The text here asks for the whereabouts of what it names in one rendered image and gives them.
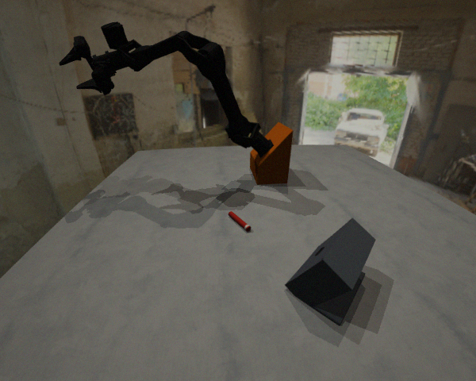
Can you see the dark grey sloped panel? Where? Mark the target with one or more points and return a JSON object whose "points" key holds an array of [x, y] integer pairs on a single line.
{"points": [[330, 278]]}

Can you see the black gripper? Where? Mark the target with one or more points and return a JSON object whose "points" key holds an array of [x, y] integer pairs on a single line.
{"points": [[81, 49]]}

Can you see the dark red peg with white band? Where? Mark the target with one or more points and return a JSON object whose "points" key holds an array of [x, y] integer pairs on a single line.
{"points": [[245, 226]]}

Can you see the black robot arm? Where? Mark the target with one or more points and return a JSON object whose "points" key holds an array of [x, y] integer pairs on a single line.
{"points": [[209, 59]]}

